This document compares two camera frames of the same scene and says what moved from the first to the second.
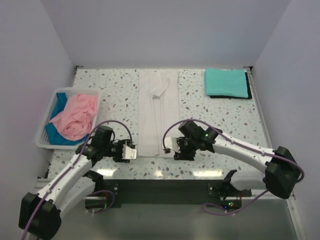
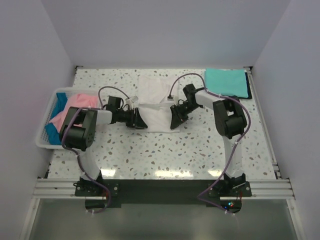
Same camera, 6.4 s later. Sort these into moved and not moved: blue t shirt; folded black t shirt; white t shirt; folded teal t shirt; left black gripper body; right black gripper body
Moved: right black gripper body; white t shirt; left black gripper body
Not moved: folded teal t shirt; folded black t shirt; blue t shirt
